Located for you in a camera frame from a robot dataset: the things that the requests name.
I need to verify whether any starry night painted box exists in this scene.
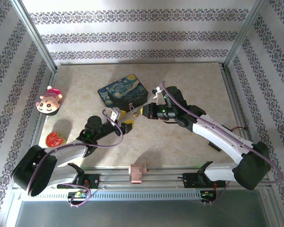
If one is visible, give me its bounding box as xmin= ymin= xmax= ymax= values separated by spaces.
xmin=97 ymin=73 xmax=149 ymax=113

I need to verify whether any red round toy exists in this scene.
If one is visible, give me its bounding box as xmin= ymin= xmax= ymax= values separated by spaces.
xmin=45 ymin=131 xmax=67 ymax=148

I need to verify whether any pink plastic device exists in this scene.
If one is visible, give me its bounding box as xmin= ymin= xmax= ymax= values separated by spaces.
xmin=128 ymin=162 xmax=149 ymax=184

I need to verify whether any pink plush doll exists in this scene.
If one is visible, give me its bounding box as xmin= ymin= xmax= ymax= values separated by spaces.
xmin=35 ymin=85 xmax=64 ymax=116

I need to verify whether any small circuit board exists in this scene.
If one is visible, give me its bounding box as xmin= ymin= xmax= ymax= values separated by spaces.
xmin=200 ymin=191 xmax=217 ymax=199
xmin=68 ymin=191 xmax=88 ymax=199

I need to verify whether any grey metal sheet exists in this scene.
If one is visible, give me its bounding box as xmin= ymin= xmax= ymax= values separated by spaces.
xmin=14 ymin=200 xmax=272 ymax=227

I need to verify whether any aluminium table edge rail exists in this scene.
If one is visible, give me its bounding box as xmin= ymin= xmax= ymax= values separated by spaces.
xmin=221 ymin=66 xmax=259 ymax=171
xmin=56 ymin=61 xmax=225 ymax=68
xmin=25 ymin=68 xmax=59 ymax=171

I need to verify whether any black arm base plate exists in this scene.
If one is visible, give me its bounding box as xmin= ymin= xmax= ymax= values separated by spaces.
xmin=79 ymin=173 xmax=100 ymax=190
xmin=182 ymin=172 xmax=205 ymax=189

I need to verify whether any wide aluminium mounting rail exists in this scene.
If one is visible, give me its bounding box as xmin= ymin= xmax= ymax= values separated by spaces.
xmin=13 ymin=165 xmax=270 ymax=191

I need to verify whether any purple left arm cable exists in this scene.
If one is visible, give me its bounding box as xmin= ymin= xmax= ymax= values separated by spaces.
xmin=28 ymin=108 xmax=124 ymax=208

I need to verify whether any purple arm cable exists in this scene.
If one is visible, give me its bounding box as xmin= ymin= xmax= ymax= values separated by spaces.
xmin=28 ymin=108 xmax=124 ymax=208
xmin=161 ymin=80 xmax=284 ymax=206

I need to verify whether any grey slotted cable duct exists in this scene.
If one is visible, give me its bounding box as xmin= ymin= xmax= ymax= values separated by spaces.
xmin=20 ymin=190 xmax=202 ymax=201

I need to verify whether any aluminium frame post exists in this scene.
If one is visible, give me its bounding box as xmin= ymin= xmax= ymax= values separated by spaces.
xmin=10 ymin=0 xmax=59 ymax=73
xmin=223 ymin=0 xmax=268 ymax=70

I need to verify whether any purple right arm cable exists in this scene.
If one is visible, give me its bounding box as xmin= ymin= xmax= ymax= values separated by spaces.
xmin=161 ymin=80 xmax=284 ymax=206

